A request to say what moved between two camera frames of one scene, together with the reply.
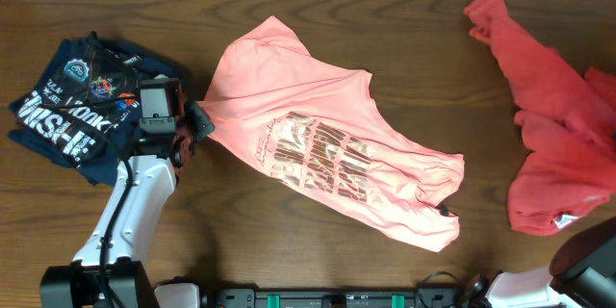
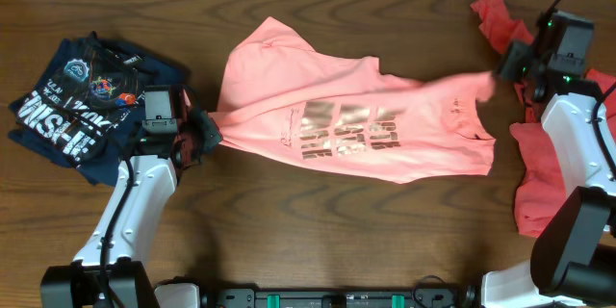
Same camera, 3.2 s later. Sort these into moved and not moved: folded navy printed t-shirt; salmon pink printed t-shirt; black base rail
Moved: salmon pink printed t-shirt
Not moved: black base rail; folded navy printed t-shirt
